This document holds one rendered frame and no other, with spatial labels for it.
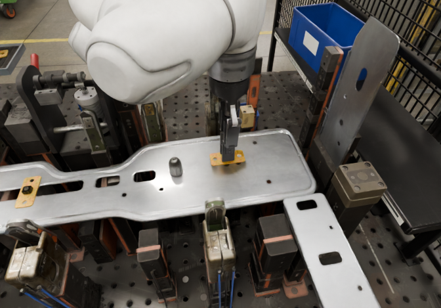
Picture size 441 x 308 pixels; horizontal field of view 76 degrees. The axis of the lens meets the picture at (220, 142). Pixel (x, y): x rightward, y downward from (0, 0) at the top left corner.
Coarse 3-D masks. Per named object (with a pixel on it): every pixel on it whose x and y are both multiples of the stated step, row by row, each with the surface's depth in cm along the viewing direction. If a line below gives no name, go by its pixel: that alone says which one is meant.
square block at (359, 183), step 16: (336, 176) 65; (352, 176) 61; (368, 176) 61; (336, 192) 66; (352, 192) 59; (368, 192) 59; (336, 208) 67; (352, 208) 64; (368, 208) 65; (352, 224) 70; (320, 256) 84; (336, 256) 85
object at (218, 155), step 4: (236, 152) 70; (240, 152) 70; (212, 156) 69; (216, 156) 69; (220, 156) 69; (236, 156) 69; (244, 156) 69; (212, 160) 68; (216, 160) 68; (220, 160) 68; (236, 160) 68; (240, 160) 68; (244, 160) 68; (212, 164) 67; (216, 164) 67; (220, 164) 68; (224, 164) 68
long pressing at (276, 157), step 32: (128, 160) 71; (160, 160) 72; (192, 160) 72; (256, 160) 72; (288, 160) 72; (64, 192) 65; (96, 192) 65; (128, 192) 65; (160, 192) 65; (192, 192) 65; (224, 192) 65; (256, 192) 65; (288, 192) 66; (0, 224) 60; (64, 224) 61
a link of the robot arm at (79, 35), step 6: (78, 24) 113; (72, 30) 117; (78, 30) 112; (84, 30) 112; (72, 36) 112; (78, 36) 112; (84, 36) 112; (72, 42) 113; (78, 42) 112; (84, 42) 112; (72, 48) 116; (78, 48) 114; (84, 48) 113; (78, 54) 116; (84, 54) 115; (84, 60) 119
